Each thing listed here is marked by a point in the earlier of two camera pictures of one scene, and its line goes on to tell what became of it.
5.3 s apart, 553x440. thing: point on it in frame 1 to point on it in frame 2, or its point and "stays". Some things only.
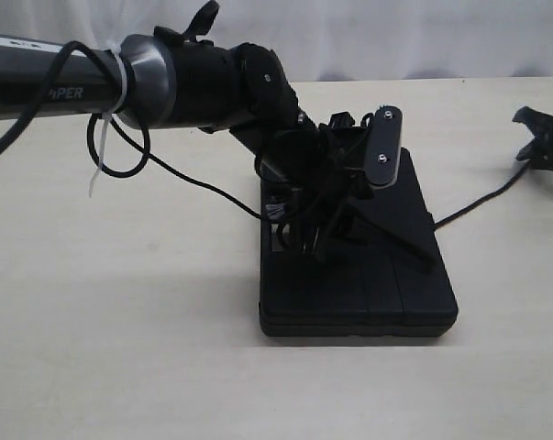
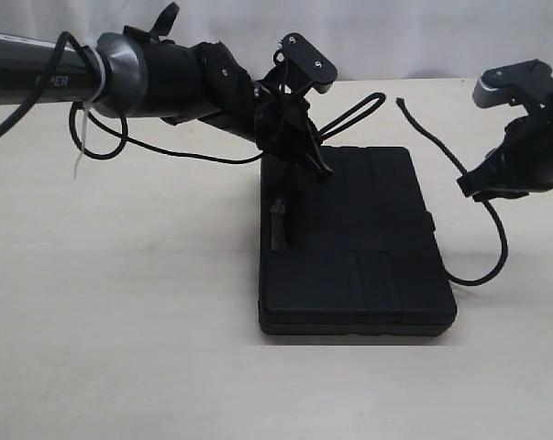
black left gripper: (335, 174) to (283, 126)
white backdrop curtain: (329, 39) stays
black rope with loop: (436, 225) to (348, 119)
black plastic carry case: (385, 276) stays
